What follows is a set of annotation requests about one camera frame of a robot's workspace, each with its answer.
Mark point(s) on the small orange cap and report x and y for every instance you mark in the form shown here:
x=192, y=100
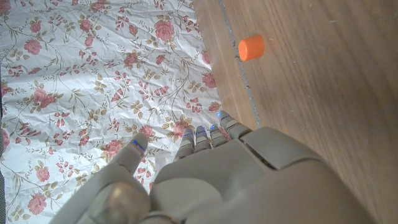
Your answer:
x=251, y=47

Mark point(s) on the floral printed backdrop cloth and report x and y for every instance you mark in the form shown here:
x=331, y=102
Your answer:
x=93, y=77

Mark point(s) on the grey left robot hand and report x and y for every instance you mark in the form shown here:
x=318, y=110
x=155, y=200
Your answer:
x=236, y=180

